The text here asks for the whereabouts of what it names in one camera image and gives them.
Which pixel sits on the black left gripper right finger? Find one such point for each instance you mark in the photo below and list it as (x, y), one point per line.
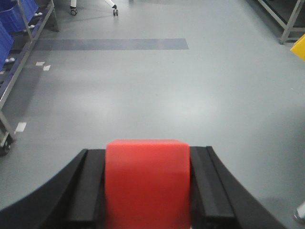
(219, 200)

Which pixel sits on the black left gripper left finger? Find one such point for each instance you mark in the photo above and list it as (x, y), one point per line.
(72, 199)

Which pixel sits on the red cube block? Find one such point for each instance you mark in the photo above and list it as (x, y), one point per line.
(147, 184)

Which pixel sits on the yellow studded toy brick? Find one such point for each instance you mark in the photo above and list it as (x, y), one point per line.
(299, 48)

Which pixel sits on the steel rack with blue bins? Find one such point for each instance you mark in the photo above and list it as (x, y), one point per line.
(21, 23)

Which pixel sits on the grey metal table frame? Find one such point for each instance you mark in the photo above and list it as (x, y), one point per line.
(287, 16)

